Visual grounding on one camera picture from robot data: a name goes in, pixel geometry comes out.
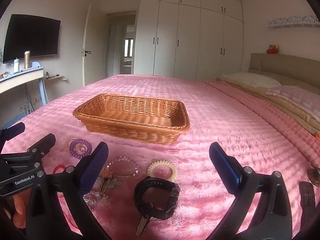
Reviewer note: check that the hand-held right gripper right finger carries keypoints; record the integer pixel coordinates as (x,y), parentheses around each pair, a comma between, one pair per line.
(225,170)

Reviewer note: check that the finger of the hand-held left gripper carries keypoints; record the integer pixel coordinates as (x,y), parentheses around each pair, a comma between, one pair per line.
(15,130)
(42,142)

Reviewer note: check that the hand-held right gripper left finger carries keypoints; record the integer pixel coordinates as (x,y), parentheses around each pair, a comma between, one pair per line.
(93,170)

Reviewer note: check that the key bunch with charm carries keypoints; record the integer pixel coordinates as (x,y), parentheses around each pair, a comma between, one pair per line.
(107,183)

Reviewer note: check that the woven wicker basket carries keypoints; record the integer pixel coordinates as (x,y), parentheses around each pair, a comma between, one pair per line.
(130,122)

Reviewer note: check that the black wrist watch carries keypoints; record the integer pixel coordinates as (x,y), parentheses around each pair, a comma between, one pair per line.
(147,207)

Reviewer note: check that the person's left hand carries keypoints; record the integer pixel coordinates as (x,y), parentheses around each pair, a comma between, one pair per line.
(18,205)

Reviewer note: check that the pink plush blanket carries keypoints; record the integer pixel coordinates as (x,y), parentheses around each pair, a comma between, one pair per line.
(225,120)

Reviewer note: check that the white desk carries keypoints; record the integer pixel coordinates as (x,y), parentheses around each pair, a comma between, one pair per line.
(22,76)

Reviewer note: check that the white bottle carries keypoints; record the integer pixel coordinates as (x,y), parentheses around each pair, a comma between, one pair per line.
(16,66)

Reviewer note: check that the gold thermos bottle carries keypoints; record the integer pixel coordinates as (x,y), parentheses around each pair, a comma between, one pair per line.
(27,60)

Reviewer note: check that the brass key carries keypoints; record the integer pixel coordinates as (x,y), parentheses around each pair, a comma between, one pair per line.
(141,227)

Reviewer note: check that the beige quilt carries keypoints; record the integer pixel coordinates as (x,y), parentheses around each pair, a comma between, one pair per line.
(280,105)

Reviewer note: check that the black remote control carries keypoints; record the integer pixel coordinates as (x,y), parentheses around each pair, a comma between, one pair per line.
(307,200)

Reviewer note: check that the round metal object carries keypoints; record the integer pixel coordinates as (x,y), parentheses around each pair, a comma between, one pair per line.
(314,176)

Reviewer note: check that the white dotted pillow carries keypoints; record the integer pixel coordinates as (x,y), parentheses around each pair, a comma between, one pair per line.
(250,78)

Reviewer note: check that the pink patterned pillow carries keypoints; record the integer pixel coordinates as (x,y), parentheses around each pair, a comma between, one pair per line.
(295,96)

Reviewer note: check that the white door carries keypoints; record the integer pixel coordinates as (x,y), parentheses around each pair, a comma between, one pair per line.
(86,42)

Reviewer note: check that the beige bed headboard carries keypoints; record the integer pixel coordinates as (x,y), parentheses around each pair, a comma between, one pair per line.
(287,65)

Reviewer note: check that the orange plush toy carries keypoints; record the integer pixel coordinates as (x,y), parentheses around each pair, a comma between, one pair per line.
(272,49)

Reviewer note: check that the white wardrobe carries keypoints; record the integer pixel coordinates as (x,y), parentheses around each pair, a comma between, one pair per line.
(190,35)

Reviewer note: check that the small beige wall shelf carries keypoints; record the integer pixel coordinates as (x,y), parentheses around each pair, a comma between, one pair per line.
(57,78)

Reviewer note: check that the black wall television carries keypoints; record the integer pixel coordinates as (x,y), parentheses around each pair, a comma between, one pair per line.
(30,37)

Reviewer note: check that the white decorative wall shelf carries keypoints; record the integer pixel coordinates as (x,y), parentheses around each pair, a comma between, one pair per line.
(292,22)

